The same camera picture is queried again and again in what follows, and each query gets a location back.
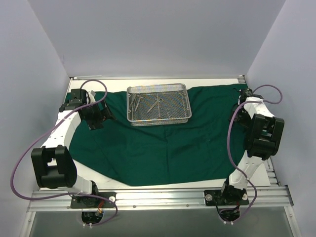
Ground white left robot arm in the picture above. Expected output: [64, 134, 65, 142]
[31, 92, 115, 207]

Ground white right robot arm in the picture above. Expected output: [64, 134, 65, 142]
[219, 95, 285, 204]

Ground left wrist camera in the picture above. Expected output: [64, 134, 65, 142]
[70, 88, 90, 105]

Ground metal mesh instrument tray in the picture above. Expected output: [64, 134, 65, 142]
[126, 83, 192, 126]

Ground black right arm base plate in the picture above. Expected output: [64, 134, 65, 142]
[204, 189, 249, 206]

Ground silver forceps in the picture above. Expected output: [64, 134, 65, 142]
[131, 94, 144, 111]

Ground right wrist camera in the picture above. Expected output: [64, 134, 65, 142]
[240, 88, 253, 100]

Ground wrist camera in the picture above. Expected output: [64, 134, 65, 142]
[70, 88, 90, 105]
[240, 88, 253, 100]

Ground silver haemostat clamp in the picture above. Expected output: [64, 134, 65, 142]
[158, 111, 171, 119]

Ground green surgical cloth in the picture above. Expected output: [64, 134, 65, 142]
[69, 84, 244, 186]

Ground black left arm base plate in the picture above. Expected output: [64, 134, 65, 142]
[70, 192, 117, 209]

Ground aluminium frame rail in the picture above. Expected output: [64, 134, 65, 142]
[27, 186, 293, 212]

